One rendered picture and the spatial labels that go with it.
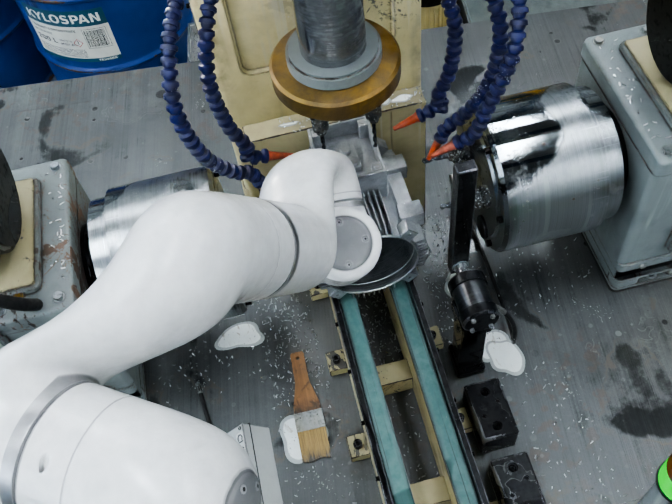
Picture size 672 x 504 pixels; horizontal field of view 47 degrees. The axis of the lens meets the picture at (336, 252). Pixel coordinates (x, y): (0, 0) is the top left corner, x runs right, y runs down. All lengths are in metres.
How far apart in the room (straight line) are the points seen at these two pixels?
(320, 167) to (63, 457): 0.42
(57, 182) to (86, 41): 1.48
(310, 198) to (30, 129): 1.24
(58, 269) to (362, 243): 0.50
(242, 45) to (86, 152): 0.65
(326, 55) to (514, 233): 0.43
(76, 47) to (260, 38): 1.54
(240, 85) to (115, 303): 0.84
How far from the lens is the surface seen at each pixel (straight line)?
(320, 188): 0.78
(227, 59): 1.29
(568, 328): 1.45
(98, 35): 2.70
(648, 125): 1.26
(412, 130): 1.32
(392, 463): 1.20
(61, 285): 1.16
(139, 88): 1.92
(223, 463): 0.50
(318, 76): 1.02
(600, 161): 1.24
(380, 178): 1.19
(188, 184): 1.20
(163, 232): 0.53
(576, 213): 1.26
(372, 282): 1.31
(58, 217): 1.23
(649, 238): 1.40
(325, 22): 0.98
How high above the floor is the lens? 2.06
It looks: 56 degrees down
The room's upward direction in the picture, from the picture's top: 9 degrees counter-clockwise
